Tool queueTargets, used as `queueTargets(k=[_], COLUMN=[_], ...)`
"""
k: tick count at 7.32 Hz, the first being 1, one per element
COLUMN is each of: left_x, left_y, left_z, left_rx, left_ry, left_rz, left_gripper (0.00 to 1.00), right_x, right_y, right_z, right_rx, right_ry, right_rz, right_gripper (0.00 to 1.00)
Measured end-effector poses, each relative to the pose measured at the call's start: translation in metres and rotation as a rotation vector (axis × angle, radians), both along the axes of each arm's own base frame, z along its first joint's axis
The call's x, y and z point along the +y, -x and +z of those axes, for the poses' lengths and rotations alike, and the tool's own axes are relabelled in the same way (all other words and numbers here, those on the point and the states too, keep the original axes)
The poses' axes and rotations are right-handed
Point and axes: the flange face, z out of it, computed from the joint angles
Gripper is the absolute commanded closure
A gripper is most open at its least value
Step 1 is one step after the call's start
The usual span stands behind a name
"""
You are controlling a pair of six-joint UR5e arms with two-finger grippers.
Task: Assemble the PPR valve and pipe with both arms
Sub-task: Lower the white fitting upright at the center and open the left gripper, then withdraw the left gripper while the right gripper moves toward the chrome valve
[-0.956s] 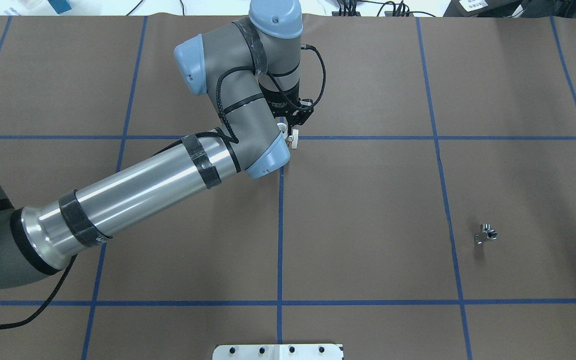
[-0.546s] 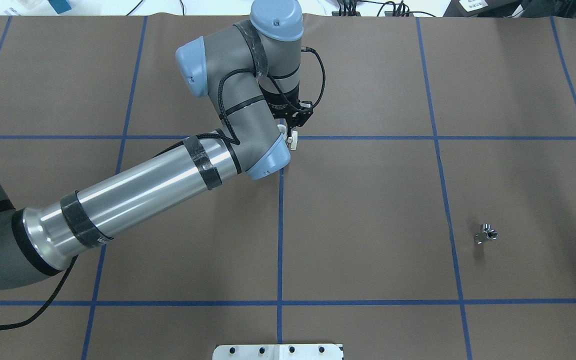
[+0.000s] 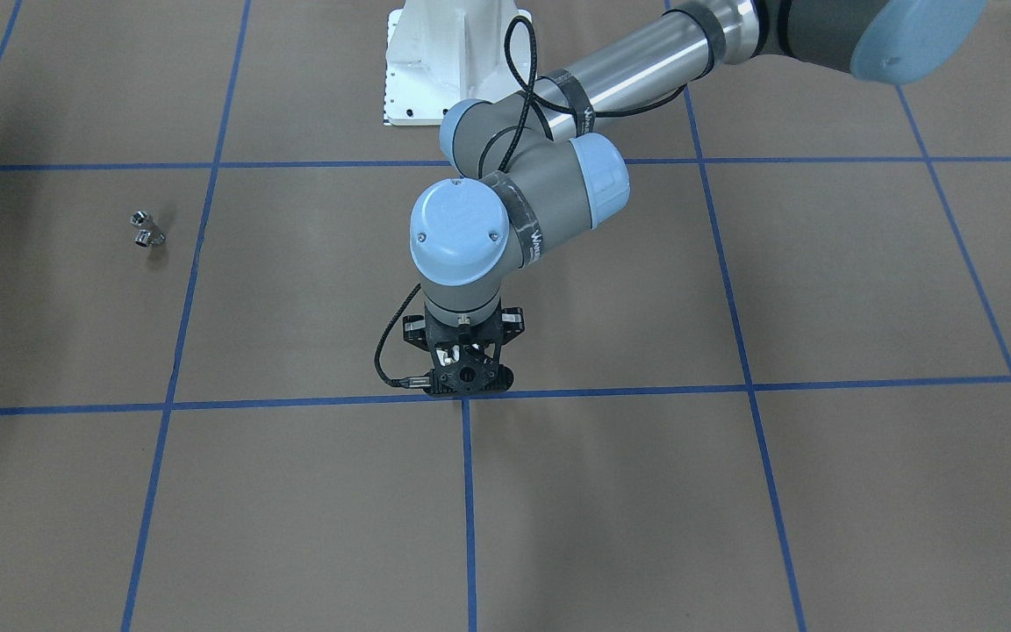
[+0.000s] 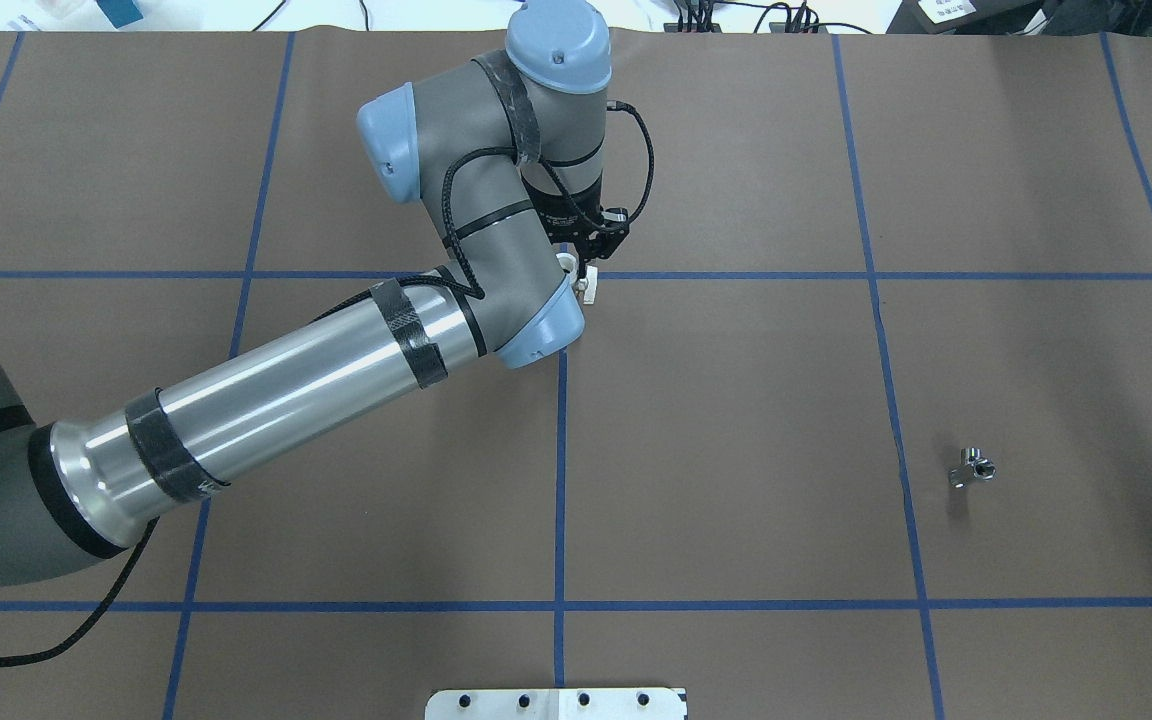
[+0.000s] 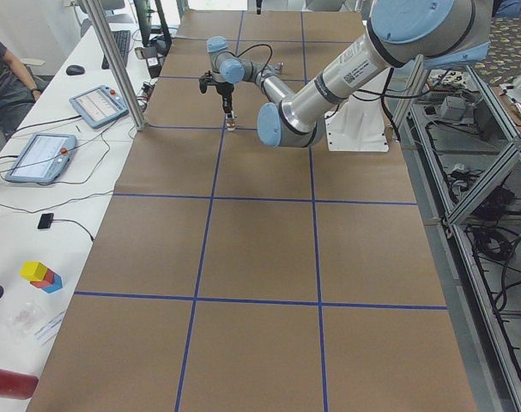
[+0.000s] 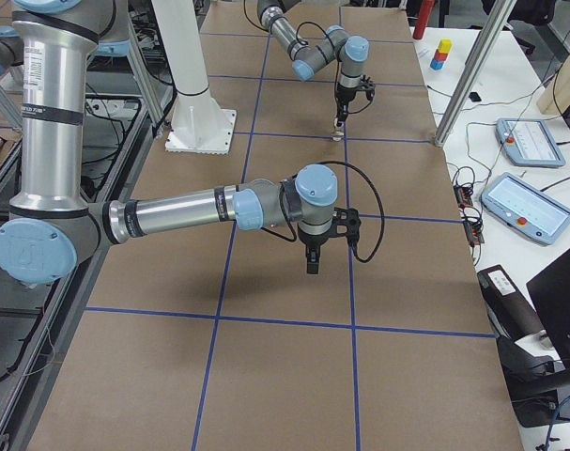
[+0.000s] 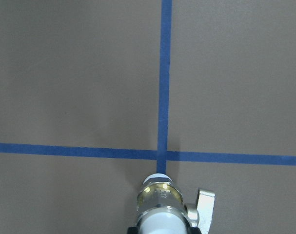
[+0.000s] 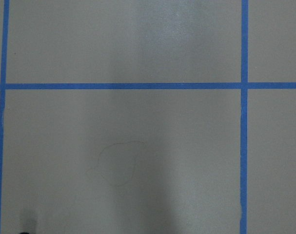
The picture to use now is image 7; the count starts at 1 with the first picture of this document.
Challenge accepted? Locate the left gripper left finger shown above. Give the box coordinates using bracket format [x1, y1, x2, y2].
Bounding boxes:
[127, 226, 139, 234]

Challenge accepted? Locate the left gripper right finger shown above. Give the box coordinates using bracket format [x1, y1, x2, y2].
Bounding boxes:
[188, 227, 201, 234]

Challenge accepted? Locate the white brass PPR valve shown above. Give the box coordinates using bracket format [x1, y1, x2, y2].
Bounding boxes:
[135, 173, 216, 234]

